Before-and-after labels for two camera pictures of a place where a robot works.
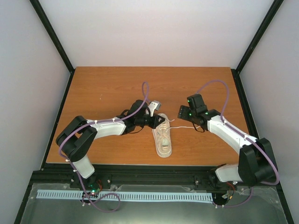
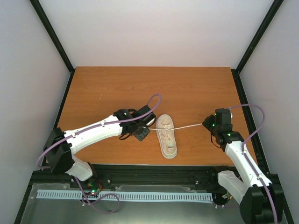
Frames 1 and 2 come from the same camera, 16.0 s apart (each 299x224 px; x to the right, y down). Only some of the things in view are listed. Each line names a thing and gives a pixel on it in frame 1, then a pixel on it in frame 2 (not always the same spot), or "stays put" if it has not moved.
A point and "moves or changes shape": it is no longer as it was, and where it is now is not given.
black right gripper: (183, 113) -> (206, 123)
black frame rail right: (236, 72) stays put
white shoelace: (177, 127) -> (167, 128)
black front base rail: (128, 175) stays put
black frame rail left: (56, 40) stays put
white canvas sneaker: (162, 137) moves or changes shape
